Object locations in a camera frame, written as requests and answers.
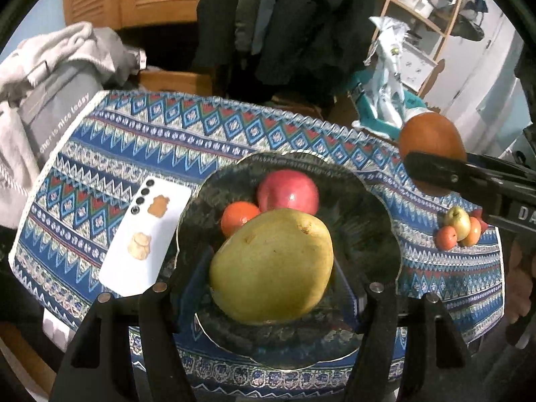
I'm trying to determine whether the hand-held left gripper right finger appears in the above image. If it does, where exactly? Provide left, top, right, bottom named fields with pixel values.
left=335, top=268, right=478, bottom=402

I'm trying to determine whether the white smartphone with stickers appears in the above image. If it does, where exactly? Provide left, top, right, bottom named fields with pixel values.
left=98, top=177, right=192, bottom=296

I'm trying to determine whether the red apple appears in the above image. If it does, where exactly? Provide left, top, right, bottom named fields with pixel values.
left=257, top=170, right=320, bottom=215
left=472, top=208, right=490, bottom=235

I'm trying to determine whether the white printed rice bag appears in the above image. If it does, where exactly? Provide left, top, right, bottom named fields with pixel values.
left=363, top=16, right=413, bottom=128

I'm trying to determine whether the green backpack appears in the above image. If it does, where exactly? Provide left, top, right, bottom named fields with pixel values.
left=450, top=10, right=488, bottom=43

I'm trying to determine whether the small tangerine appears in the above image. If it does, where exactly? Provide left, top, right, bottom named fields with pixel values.
left=220, top=201, right=261, bottom=237
left=434, top=225, right=458, bottom=250

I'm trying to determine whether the white plastic basket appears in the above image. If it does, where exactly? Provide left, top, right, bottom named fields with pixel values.
left=402, top=46, right=438, bottom=93

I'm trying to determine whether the white cooking pot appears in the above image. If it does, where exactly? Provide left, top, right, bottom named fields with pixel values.
left=398, top=0, right=434, bottom=17

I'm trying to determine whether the white door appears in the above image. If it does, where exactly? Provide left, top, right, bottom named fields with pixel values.
left=444, top=21, right=524, bottom=135

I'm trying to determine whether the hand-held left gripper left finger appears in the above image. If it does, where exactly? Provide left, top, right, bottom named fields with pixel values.
left=52, top=245, right=218, bottom=402

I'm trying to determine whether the black jacket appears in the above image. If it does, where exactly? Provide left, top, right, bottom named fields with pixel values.
left=193, top=0, right=378, bottom=97

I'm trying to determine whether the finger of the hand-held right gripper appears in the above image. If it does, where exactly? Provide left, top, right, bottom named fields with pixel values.
left=405, top=151, right=509, bottom=208
left=467, top=153, right=536, bottom=177

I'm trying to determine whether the person's right hand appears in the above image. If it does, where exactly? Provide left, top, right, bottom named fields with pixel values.
left=505, top=234, right=536, bottom=348

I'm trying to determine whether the blue patterned tablecloth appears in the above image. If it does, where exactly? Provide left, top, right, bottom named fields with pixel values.
left=8, top=89, right=503, bottom=394

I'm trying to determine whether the dark glass bowl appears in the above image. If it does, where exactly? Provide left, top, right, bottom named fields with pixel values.
left=176, top=150, right=402, bottom=370

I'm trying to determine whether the grey jacket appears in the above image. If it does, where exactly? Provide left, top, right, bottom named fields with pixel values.
left=234, top=0, right=285, bottom=55

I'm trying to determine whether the teal plastic crate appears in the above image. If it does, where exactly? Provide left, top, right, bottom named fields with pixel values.
left=343, top=71, right=428, bottom=135

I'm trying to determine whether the wooden shelf rack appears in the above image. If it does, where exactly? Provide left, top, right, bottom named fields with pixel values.
left=379, top=0, right=467, bottom=97

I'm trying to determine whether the wooden drawer box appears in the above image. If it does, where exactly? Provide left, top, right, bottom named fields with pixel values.
left=138, top=69, right=210, bottom=95

